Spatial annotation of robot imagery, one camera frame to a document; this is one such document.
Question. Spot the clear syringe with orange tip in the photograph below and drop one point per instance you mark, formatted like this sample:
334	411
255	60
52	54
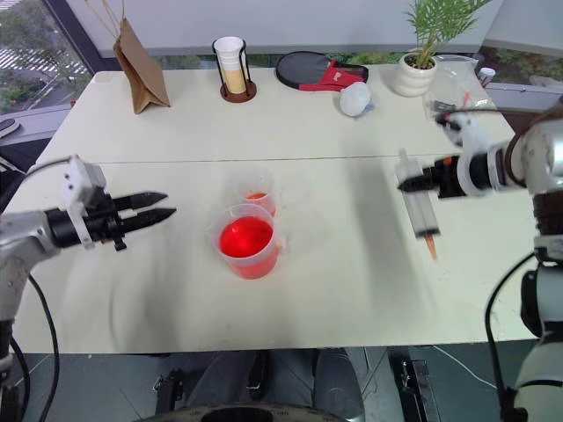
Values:
422	211

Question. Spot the black table leg bracket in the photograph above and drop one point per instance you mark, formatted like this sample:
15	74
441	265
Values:
169	391
415	387

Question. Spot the stack of white paper cups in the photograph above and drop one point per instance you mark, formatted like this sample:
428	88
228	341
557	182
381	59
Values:
231	66

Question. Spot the plastic beaker full of red liquid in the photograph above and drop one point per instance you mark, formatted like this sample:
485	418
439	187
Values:
246	239

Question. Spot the black and red paddle case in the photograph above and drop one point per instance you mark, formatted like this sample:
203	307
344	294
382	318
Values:
308	70

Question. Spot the white ribbed plant pot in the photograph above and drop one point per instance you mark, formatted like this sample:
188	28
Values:
413	79

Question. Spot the plastic beaker with little red liquid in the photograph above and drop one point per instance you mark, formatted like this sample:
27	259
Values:
259	189

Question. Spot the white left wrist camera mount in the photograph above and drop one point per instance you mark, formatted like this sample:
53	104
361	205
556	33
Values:
77	178

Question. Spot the dark window frame post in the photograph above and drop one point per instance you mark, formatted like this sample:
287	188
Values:
77	31

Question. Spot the paper cup stack in holder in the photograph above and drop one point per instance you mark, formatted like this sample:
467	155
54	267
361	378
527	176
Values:
239	94

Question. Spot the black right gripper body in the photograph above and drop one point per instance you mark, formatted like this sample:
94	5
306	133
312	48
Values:
446	181

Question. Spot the green palm plant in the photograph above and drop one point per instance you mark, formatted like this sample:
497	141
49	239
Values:
433	22

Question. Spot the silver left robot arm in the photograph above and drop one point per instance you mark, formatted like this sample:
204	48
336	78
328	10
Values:
26	246

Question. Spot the small white bottle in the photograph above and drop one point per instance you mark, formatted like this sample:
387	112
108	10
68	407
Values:
486	77

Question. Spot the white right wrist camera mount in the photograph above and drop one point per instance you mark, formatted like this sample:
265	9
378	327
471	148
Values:
473	134

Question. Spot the brown paper bag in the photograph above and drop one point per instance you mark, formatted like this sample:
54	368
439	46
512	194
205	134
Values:
143	74

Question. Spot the dark flat device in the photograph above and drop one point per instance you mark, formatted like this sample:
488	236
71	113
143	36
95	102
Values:
8	127

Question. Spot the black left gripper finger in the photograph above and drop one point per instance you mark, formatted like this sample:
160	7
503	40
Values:
149	218
141	200

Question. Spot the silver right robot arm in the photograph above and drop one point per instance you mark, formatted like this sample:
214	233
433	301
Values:
545	145

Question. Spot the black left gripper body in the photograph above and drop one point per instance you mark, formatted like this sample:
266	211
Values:
104	220

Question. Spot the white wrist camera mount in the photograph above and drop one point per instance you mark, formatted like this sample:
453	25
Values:
77	178
473	134

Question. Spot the crumpled white plastic bag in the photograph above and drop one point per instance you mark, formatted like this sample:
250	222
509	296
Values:
355	100

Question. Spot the clear plastic bag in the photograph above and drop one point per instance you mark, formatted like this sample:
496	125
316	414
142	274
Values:
457	83

